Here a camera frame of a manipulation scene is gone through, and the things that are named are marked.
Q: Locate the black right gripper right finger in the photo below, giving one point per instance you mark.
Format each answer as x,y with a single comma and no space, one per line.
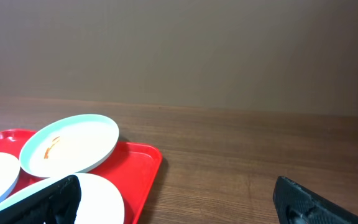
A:
296,204

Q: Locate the red plastic tray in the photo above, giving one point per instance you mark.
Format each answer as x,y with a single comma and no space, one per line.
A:
132,168

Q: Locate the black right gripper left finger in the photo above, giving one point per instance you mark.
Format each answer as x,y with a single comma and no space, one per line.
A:
51,201

